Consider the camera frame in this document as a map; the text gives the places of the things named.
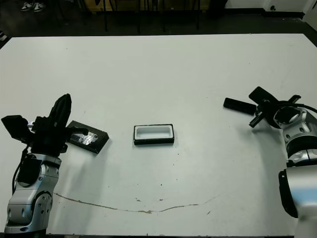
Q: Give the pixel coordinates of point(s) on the white sneakers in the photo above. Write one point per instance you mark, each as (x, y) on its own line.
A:
(37, 7)

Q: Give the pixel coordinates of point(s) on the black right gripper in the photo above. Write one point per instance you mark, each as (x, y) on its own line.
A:
(268, 110)

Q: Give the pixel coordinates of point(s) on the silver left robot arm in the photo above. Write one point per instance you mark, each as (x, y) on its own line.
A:
(29, 198)

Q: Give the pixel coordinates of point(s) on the black box base white insert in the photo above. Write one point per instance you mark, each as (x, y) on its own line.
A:
(153, 142)

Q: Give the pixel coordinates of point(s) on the black slim camera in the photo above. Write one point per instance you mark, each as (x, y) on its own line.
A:
(239, 106)

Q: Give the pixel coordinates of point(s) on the black visitor chair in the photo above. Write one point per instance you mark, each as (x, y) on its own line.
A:
(105, 19)

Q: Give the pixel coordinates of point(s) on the black box lid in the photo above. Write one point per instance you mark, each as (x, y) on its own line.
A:
(96, 141)

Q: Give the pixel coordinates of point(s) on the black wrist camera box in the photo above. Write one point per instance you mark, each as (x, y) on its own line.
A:
(260, 94)
(15, 127)

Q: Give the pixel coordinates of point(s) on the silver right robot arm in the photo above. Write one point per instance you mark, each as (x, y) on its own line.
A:
(297, 138)

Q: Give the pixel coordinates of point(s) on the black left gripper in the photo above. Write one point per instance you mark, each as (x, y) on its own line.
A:
(47, 138)

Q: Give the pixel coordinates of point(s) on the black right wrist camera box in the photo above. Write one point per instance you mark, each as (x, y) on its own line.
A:
(260, 94)

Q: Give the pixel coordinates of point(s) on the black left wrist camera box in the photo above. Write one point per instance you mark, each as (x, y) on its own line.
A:
(15, 127)

